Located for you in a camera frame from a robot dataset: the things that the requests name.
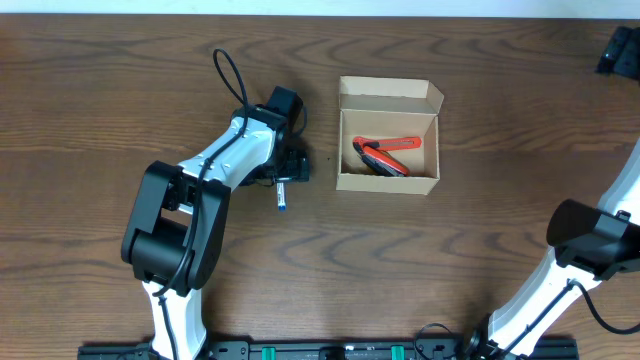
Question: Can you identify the blue cap whiteboard marker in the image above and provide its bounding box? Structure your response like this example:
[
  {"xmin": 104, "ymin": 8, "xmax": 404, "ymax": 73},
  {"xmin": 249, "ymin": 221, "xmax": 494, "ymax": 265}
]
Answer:
[{"xmin": 276, "ymin": 182, "xmax": 287, "ymax": 211}]

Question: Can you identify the cardboard box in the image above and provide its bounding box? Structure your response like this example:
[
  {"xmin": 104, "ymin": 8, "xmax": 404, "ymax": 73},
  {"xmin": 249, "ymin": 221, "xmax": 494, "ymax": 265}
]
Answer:
[{"xmin": 336, "ymin": 76, "xmax": 444, "ymax": 195}]

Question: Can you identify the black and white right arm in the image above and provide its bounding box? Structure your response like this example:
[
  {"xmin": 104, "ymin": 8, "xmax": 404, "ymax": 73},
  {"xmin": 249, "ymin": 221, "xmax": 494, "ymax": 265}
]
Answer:
[{"xmin": 461, "ymin": 150, "xmax": 639, "ymax": 359}]

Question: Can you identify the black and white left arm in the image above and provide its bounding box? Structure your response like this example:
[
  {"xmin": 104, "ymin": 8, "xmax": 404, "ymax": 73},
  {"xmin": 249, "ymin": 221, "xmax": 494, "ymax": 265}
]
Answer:
[{"xmin": 121, "ymin": 86, "xmax": 310, "ymax": 359}]

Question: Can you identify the black mounting rail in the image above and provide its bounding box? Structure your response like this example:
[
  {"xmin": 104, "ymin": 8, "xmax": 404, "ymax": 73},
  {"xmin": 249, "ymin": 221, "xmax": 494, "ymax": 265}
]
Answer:
[{"xmin": 77, "ymin": 337, "xmax": 580, "ymax": 360}]

